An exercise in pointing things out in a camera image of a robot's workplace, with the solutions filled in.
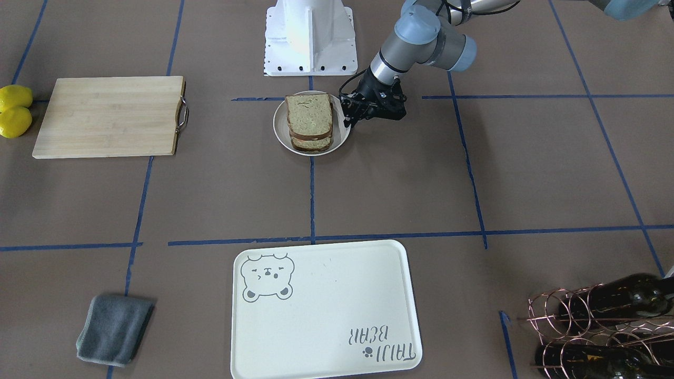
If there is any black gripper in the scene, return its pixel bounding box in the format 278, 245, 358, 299
342, 67, 398, 127

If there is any bread slice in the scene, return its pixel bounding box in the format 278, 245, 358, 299
290, 136, 333, 153
285, 93, 333, 141

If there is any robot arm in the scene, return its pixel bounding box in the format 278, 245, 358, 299
339, 1, 519, 128

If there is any cream bear tray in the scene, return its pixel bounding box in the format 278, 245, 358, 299
230, 240, 423, 378

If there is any wooden cutting board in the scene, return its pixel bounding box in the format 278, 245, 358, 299
32, 75, 185, 159

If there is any olive green wine bottle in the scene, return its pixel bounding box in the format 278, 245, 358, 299
534, 341, 673, 378

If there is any grey folded cloth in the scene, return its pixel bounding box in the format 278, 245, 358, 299
75, 294, 155, 367

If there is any dark green wine bottle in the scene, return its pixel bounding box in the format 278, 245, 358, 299
557, 273, 673, 334

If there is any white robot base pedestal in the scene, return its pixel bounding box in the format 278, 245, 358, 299
263, 1, 358, 77

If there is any cutting board metal handle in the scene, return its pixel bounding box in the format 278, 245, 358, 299
175, 94, 190, 135

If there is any copper wire bottle rack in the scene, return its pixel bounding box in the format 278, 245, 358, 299
520, 273, 672, 378

